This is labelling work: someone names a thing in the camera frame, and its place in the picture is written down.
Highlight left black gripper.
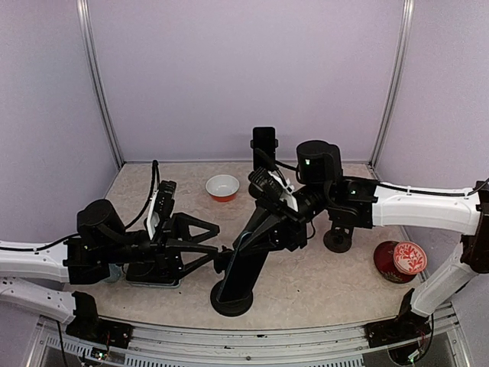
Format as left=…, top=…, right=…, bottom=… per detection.
left=102, top=212, right=220, bottom=281

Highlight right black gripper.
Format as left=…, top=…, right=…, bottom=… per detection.
left=235, top=183, right=332, bottom=255

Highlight black pole phone stand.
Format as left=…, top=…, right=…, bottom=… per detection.
left=250, top=138, right=278, bottom=172
left=210, top=248, right=254, bottom=317

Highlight black teal phone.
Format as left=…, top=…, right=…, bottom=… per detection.
left=251, top=126, right=277, bottom=171

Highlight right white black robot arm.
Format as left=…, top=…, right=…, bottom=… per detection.
left=219, top=140, right=488, bottom=339

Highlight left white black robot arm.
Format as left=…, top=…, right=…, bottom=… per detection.
left=1, top=199, right=220, bottom=340

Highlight right flat black phone stand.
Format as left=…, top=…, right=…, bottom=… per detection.
left=323, top=227, right=353, bottom=253

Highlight orange white bowl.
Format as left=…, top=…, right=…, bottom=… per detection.
left=206, top=174, right=240, bottom=203

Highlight light blue mug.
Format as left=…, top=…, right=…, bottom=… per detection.
left=103, top=264, right=123, bottom=284

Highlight dark red saucer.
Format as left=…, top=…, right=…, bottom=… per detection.
left=374, top=241, right=416, bottom=284

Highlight red patterned bowl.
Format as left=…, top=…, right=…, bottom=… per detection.
left=393, top=242, right=427, bottom=275

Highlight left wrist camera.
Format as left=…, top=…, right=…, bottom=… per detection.
left=145, top=180, right=176, bottom=239

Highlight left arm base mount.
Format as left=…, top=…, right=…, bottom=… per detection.
left=66, top=291, right=133, bottom=349

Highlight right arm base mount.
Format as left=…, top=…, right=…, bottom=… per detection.
left=364, top=288, right=432, bottom=348

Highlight right aluminium frame post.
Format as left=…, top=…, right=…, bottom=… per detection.
left=369, top=0, right=415, bottom=171

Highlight aluminium frame post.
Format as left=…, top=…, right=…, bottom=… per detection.
left=369, top=0, right=415, bottom=171
left=76, top=0, right=125, bottom=170

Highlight left aluminium frame post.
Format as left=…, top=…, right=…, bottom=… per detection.
left=76, top=0, right=125, bottom=170

